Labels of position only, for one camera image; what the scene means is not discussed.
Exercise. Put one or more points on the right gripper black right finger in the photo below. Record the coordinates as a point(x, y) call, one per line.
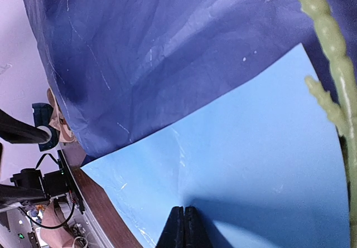
point(195, 233)

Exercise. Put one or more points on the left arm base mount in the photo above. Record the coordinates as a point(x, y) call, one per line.
point(53, 184)

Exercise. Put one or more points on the white fake flower long stem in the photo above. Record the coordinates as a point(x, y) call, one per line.
point(343, 113)

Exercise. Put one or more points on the aluminium front rail frame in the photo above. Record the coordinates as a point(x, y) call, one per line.
point(90, 228)

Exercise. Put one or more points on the beige ribbon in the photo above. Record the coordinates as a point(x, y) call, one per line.
point(58, 122)

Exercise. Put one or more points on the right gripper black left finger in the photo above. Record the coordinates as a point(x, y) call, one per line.
point(172, 235)

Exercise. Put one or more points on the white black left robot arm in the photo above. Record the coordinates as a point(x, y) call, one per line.
point(17, 132)

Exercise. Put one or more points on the pink wrapped bouquet background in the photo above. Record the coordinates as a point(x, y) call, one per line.
point(59, 237)

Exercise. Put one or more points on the blue wrapping paper sheet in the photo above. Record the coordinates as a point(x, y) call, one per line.
point(123, 69)

